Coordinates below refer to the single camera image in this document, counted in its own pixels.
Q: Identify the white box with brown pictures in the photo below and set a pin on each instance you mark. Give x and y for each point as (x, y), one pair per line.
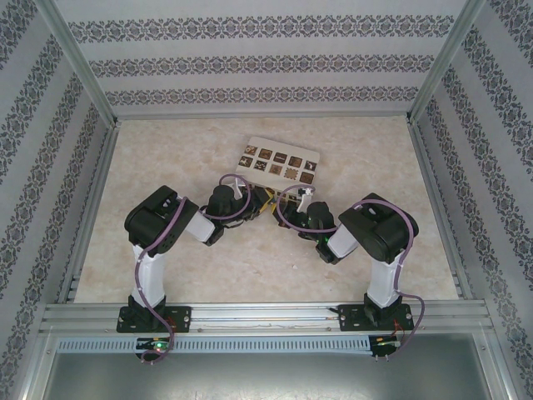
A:
(283, 143)

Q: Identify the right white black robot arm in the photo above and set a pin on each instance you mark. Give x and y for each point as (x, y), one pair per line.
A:
(383, 283)

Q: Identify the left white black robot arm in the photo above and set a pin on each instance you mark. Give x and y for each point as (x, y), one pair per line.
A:
(150, 271)

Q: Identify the grey metal sheet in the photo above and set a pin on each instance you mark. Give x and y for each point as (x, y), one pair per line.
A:
(266, 377)

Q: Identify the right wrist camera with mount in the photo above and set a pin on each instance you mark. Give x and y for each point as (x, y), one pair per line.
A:
(305, 199)

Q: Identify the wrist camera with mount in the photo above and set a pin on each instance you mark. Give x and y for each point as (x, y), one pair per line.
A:
(239, 183)
(305, 199)

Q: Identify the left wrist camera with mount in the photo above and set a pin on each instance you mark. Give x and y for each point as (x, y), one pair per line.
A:
(239, 183)

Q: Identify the thin aluminium wall rail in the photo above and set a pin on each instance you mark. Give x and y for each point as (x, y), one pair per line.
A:
(262, 117)

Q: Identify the aluminium mounting rail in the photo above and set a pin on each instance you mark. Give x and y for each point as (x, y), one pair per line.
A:
(258, 316)

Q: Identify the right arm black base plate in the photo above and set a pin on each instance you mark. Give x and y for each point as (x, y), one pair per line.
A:
(350, 318)

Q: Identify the aluminium side rail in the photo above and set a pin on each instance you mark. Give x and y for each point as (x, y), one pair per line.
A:
(433, 179)
(98, 179)

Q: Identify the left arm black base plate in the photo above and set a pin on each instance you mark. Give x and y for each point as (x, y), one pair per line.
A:
(181, 318)

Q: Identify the aluminium frame post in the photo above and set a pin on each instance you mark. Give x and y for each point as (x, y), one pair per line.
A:
(75, 58)
(447, 58)

